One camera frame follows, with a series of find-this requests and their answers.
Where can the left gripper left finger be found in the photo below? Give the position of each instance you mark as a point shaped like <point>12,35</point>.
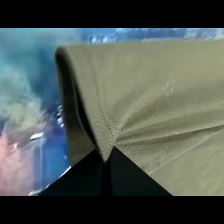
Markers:
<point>85,178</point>

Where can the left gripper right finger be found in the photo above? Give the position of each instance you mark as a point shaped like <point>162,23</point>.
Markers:
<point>131,178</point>

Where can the olive green shirt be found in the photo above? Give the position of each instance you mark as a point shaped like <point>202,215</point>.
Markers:
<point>156,100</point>

